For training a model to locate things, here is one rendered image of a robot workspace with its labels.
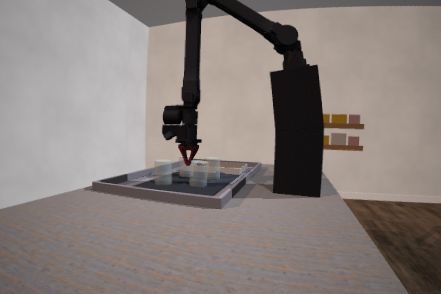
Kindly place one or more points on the white cylinder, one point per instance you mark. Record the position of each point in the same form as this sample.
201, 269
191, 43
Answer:
213, 168
198, 173
184, 171
163, 172

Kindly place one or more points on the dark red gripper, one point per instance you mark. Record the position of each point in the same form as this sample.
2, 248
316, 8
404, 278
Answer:
191, 143

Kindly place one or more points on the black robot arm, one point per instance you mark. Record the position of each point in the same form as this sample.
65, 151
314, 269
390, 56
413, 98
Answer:
286, 40

